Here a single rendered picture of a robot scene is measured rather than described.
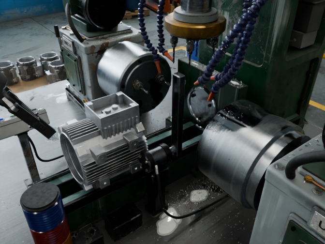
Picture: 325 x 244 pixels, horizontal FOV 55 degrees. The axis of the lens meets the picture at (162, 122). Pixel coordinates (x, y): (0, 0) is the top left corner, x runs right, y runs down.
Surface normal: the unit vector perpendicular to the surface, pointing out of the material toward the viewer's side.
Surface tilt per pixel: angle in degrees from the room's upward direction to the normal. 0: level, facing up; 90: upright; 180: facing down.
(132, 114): 90
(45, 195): 0
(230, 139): 47
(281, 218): 89
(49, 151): 0
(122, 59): 32
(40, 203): 0
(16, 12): 90
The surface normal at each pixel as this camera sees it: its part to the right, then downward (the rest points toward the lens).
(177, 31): -0.60, 0.44
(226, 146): -0.65, -0.22
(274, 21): -0.80, 0.33
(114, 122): 0.59, 0.44
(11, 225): 0.00, -0.83
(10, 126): 0.54, 0.07
